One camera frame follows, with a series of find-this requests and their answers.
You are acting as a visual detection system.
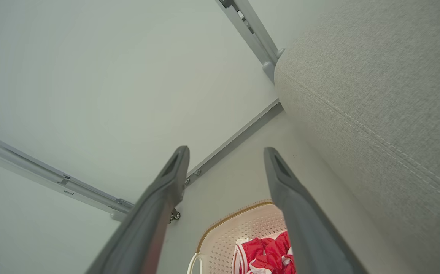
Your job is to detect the grey baseboard strip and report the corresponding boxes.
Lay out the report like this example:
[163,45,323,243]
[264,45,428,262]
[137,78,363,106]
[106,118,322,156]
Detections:
[185,99,284,187]

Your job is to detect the cream perforated laundry basket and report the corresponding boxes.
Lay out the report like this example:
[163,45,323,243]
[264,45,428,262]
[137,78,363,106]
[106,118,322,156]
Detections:
[187,200,296,274]

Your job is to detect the grey metal frame post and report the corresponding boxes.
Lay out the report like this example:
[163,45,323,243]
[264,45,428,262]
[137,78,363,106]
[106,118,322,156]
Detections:
[216,0,286,82]

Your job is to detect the grey fabric sofa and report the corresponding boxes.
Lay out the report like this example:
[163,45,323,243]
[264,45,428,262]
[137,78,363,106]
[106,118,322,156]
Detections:
[274,0,440,274]

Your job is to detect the grey metal frame rail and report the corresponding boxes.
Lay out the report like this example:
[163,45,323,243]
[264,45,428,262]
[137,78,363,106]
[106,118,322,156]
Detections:
[0,127,135,222]

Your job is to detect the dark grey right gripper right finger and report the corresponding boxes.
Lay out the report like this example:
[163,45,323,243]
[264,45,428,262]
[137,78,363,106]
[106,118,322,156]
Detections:
[263,147,369,274]

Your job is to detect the red white striped garment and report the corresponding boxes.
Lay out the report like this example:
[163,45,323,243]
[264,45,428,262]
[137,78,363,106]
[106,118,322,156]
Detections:
[232,230,296,274]

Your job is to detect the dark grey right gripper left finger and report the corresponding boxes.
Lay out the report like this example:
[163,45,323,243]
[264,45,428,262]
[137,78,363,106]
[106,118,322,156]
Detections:
[85,146,190,274]

